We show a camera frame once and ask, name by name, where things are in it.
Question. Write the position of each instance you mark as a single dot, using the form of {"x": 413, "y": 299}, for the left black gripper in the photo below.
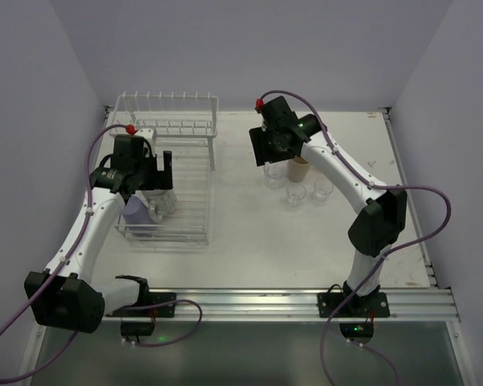
{"x": 161, "y": 177}

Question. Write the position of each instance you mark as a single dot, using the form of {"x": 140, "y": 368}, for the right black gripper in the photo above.
{"x": 263, "y": 145}

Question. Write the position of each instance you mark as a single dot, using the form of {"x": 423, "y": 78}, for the floral white mug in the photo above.
{"x": 161, "y": 203}

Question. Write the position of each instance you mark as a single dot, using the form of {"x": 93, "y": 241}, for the clear glass tier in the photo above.
{"x": 275, "y": 175}

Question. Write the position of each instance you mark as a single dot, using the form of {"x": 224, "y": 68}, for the lavender cup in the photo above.
{"x": 137, "y": 218}

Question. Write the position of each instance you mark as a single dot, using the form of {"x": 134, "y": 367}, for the beige cup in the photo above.
{"x": 297, "y": 169}

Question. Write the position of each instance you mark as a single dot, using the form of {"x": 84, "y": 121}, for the clear glass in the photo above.
{"x": 296, "y": 193}
{"x": 322, "y": 189}

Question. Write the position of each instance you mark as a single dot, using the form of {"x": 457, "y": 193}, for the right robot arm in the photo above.
{"x": 380, "y": 210}

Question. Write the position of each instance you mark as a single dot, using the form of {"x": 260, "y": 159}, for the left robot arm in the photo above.
{"x": 109, "y": 186}

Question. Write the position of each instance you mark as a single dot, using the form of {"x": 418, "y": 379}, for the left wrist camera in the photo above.
{"x": 147, "y": 133}

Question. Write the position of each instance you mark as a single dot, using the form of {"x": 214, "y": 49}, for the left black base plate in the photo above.
{"x": 164, "y": 309}

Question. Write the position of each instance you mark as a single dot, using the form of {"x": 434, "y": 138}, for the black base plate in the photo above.
{"x": 164, "y": 309}
{"x": 373, "y": 305}

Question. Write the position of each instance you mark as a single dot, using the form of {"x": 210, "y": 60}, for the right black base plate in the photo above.
{"x": 373, "y": 305}

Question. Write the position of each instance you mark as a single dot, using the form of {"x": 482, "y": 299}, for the aluminium front rail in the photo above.
{"x": 245, "y": 303}

